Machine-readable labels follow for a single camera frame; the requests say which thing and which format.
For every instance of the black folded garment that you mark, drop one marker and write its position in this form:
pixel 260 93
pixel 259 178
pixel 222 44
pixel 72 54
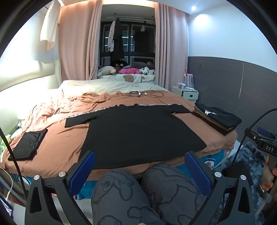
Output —
pixel 28 145

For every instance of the white hanging garment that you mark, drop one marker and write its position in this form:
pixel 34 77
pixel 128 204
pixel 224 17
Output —
pixel 50 26

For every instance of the red striped bag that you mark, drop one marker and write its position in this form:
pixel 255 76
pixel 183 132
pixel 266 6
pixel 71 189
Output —
pixel 188 80

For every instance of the white nightstand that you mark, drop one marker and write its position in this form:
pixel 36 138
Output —
pixel 190 95

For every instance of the black hanger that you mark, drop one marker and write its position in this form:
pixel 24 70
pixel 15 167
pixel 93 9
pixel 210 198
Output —
pixel 134 92

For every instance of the black folded shirt white print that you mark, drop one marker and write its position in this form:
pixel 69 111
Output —
pixel 220 118

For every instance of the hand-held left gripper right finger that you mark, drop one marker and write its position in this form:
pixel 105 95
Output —
pixel 198 173

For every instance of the cream duvet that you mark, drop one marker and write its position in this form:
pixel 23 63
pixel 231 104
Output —
pixel 97 86

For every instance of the grey printed pants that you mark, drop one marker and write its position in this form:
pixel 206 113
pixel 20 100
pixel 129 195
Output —
pixel 121 194

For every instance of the pink cloth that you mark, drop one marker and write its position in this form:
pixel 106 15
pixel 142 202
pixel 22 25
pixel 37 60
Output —
pixel 129 71

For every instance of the person's right hand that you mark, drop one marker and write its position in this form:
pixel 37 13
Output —
pixel 269 173

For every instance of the ceiling light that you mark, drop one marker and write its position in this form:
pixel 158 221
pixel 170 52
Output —
pixel 193 8

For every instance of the black hanging garment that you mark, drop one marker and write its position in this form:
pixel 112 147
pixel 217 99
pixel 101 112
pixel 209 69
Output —
pixel 118 43

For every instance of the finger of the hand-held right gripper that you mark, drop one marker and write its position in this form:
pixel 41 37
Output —
pixel 252 134
pixel 265 132

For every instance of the white padded headboard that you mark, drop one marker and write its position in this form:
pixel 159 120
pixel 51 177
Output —
pixel 32 75

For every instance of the black shirt with patterned trim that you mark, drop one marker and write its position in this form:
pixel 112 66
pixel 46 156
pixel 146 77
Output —
pixel 140 134

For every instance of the white power strip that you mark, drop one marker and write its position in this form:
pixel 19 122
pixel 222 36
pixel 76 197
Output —
pixel 189 88

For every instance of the bear print pillow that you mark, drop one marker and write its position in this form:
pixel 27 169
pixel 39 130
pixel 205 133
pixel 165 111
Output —
pixel 129 78

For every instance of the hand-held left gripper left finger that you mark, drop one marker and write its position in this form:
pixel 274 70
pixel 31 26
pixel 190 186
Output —
pixel 83 171

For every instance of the floral hanging garment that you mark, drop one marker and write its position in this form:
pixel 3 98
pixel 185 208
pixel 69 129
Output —
pixel 110 36

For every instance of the pink curtain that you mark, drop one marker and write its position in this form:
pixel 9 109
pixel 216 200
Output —
pixel 75 43
pixel 171 54

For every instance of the brown blanket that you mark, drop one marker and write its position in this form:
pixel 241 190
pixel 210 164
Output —
pixel 65 138

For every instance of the black and white plush toy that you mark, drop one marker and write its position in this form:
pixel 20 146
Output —
pixel 146 70

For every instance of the teal printed bedsheet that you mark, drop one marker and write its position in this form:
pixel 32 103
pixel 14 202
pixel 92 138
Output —
pixel 213 161

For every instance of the grey fluffy rug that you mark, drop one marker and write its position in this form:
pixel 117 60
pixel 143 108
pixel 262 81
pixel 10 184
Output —
pixel 253 151

